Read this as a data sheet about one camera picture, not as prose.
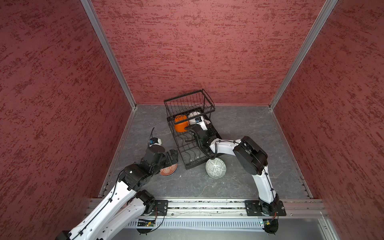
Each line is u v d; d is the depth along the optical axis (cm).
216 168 85
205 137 77
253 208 74
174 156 66
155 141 65
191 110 106
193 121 87
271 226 71
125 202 47
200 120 85
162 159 57
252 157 54
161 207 74
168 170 85
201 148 75
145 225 73
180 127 97
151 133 103
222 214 73
